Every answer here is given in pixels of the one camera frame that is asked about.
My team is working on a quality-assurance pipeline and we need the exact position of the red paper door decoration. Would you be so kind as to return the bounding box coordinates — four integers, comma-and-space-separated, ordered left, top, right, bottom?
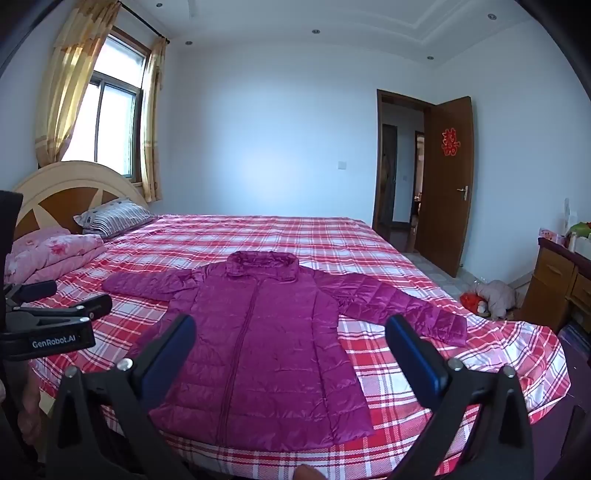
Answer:
442, 128, 461, 158

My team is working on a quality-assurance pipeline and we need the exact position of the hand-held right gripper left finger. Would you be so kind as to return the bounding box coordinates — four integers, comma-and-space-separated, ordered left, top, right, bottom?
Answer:
46, 314, 197, 480

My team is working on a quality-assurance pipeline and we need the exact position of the yellow curtain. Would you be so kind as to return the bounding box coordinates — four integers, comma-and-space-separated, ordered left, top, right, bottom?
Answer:
34, 0, 122, 168
140, 36, 167, 202

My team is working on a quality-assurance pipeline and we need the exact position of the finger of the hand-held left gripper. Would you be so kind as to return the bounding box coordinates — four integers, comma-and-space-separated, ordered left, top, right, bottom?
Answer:
4, 280, 57, 305
8, 294, 113, 324

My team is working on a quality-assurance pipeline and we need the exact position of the striped grey pillow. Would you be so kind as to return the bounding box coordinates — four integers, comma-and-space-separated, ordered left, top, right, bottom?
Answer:
74, 198, 155, 239

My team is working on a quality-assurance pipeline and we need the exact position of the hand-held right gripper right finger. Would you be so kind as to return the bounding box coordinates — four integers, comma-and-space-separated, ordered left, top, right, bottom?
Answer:
385, 315, 536, 480

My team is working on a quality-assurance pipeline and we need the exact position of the pink floral quilt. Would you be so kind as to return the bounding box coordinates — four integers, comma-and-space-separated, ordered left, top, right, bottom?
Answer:
4, 226, 108, 285

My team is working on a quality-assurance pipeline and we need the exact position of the purple down jacket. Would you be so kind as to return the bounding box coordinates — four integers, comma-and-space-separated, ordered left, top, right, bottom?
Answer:
102, 251, 468, 453

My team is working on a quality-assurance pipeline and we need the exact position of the bed with red plaid sheet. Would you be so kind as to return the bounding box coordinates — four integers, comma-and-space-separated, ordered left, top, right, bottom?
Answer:
4, 213, 568, 478

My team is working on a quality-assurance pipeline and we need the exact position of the brown door frame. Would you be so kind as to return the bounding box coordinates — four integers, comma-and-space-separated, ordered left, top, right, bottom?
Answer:
370, 89, 437, 227

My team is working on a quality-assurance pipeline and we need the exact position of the brown wooden door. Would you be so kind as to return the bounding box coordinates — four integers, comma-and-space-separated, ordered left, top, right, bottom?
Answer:
414, 96, 475, 278

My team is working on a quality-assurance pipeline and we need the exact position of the cream and brown headboard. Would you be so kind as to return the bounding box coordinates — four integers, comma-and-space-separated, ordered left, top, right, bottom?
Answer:
13, 161, 149, 241

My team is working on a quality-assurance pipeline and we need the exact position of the dark curtain rod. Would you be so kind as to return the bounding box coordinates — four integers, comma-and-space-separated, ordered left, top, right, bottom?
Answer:
119, 2, 171, 45

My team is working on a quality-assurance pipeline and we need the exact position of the wooden cabinet with drawers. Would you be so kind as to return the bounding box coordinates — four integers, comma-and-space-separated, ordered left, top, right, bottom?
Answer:
519, 237, 591, 334

